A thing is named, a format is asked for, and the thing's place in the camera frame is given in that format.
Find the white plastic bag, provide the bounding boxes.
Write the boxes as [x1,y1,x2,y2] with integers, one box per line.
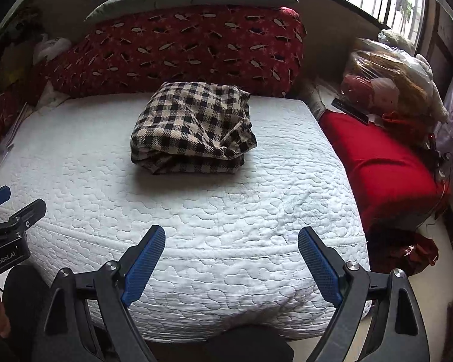
[34,37,72,65]

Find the red fish-print quilt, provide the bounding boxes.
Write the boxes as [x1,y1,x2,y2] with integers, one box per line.
[34,6,306,99]

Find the crumpled red bag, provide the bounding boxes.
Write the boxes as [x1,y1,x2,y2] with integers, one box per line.
[370,230,439,276]

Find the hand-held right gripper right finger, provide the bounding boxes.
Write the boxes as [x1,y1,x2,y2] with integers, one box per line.
[297,227,431,362]

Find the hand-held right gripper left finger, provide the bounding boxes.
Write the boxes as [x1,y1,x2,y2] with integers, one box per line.
[32,224,167,362]

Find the person's dark trousers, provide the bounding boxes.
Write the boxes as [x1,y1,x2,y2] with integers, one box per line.
[2,264,295,362]

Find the flat black object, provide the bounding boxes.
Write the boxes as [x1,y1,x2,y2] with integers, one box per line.
[331,98,370,124]

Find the white quilted mattress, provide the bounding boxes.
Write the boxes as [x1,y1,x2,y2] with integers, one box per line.
[0,92,372,344]

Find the black beige checkered coat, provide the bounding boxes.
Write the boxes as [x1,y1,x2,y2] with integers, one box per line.
[130,81,258,176]

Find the clear plastic bag of toys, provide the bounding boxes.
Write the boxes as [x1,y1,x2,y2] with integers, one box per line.
[340,38,439,136]

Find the red patterned cloth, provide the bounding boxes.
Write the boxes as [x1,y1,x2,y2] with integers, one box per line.
[0,90,23,151]

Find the plain red cushion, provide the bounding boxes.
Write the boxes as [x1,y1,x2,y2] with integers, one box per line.
[319,109,444,230]

